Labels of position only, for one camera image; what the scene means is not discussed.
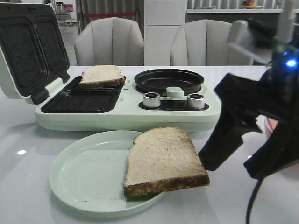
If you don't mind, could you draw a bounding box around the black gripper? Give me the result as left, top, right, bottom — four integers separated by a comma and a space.
198, 50, 299, 179

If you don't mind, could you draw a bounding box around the pink bowl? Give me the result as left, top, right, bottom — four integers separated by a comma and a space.
264, 117, 278, 139

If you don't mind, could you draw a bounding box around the white bread slice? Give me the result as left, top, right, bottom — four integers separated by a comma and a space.
123, 127, 210, 199
78, 65, 126, 88

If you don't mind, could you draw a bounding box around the green breakfast maker lid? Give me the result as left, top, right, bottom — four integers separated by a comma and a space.
0, 3, 70, 104

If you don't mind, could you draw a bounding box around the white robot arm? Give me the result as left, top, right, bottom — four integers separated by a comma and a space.
199, 0, 299, 180

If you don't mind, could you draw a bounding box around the green breakfast maker base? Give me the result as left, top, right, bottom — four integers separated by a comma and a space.
35, 75, 221, 132

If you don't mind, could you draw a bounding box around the right silver control knob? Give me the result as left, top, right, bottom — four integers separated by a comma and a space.
187, 93, 205, 109

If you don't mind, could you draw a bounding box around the silver control knob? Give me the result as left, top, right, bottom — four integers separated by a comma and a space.
187, 93, 205, 109
142, 92, 161, 108

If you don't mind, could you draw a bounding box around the right grey upholstered chair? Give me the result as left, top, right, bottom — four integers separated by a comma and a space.
170, 19, 253, 66

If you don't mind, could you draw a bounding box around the grey upholstered chair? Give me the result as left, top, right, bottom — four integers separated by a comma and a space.
74, 17, 144, 66
170, 19, 253, 66

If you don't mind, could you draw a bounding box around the left silver control knob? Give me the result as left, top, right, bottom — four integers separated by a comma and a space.
142, 92, 161, 108

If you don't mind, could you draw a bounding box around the black round frying pan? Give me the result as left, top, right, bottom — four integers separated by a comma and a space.
134, 68, 204, 96

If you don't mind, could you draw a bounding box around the grey counter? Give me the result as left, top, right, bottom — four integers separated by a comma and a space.
185, 8, 299, 66

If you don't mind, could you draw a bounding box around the fruit plate on counter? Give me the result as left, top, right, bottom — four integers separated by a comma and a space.
241, 0, 263, 9

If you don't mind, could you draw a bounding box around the white cabinet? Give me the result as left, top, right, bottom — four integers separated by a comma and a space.
144, 0, 187, 66

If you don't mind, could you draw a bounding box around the light green round plate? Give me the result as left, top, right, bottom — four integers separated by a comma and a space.
49, 130, 164, 218

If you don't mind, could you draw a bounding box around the left grey upholstered chair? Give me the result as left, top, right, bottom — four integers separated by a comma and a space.
74, 17, 144, 66

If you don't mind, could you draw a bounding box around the black cable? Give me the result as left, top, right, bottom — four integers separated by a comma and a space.
245, 178, 262, 224

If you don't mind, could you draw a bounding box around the green round pan handle knob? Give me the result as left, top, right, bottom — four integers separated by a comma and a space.
163, 86, 184, 98

